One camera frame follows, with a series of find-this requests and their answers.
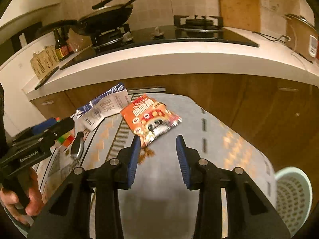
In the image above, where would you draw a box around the blue white milk carton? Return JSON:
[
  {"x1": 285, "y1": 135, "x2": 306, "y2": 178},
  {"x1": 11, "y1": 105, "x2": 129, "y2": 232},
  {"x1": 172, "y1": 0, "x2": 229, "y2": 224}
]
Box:
[{"x1": 76, "y1": 83, "x2": 131, "y2": 131}]

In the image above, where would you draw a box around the orange panda snack packet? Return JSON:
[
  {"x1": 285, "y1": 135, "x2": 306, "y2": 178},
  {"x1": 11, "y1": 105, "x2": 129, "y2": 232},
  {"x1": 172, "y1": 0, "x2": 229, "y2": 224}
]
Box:
[{"x1": 121, "y1": 94, "x2": 182, "y2": 148}]

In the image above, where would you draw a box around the light green trash basket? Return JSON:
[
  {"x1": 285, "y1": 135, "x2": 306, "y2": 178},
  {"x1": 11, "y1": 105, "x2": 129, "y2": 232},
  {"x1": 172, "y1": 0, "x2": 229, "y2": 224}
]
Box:
[{"x1": 275, "y1": 167, "x2": 312, "y2": 236}]

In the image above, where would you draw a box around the person's left hand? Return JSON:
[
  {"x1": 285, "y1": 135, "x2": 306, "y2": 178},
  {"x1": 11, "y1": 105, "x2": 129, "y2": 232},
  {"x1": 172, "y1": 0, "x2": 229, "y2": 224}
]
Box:
[{"x1": 1, "y1": 167, "x2": 44, "y2": 227}]

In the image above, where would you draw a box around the colourful rubik's cube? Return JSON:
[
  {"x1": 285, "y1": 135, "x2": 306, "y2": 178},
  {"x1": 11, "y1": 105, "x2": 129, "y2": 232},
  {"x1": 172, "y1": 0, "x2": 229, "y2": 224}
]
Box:
[{"x1": 57, "y1": 117, "x2": 75, "y2": 147}]

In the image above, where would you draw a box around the patterned blue tablecloth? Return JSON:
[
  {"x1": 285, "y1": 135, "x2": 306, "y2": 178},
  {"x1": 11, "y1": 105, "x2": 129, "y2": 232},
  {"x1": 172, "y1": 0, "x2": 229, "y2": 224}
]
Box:
[{"x1": 35, "y1": 93, "x2": 276, "y2": 238}]

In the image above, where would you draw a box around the beige slotted basket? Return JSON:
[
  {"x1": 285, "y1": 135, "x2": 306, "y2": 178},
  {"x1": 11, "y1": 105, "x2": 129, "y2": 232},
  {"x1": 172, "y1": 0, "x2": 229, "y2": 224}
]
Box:
[{"x1": 30, "y1": 45, "x2": 59, "y2": 80}]

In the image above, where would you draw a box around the dark sauce bottle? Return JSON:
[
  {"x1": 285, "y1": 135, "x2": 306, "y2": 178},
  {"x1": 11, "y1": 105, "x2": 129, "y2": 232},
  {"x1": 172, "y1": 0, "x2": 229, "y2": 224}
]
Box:
[{"x1": 53, "y1": 29, "x2": 69, "y2": 61}]

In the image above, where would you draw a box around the black wok pan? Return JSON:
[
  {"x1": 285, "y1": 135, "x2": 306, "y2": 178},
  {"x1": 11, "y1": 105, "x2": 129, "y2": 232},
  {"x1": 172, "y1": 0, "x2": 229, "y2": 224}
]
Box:
[{"x1": 36, "y1": 0, "x2": 136, "y2": 37}]

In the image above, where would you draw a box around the black gas stove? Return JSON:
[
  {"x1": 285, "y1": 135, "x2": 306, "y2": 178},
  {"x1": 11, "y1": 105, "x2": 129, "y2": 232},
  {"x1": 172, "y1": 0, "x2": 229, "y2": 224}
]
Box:
[{"x1": 60, "y1": 15, "x2": 259, "y2": 70}]

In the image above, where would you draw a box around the wooden cutting board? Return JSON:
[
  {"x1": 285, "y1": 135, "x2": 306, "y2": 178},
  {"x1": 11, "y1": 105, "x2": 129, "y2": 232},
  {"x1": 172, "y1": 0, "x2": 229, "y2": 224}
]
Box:
[{"x1": 220, "y1": 0, "x2": 261, "y2": 32}]

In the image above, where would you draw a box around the beige rice cooker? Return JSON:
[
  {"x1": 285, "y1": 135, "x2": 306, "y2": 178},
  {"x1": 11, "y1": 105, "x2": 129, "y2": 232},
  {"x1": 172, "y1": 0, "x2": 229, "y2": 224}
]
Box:
[{"x1": 284, "y1": 14, "x2": 318, "y2": 63}]

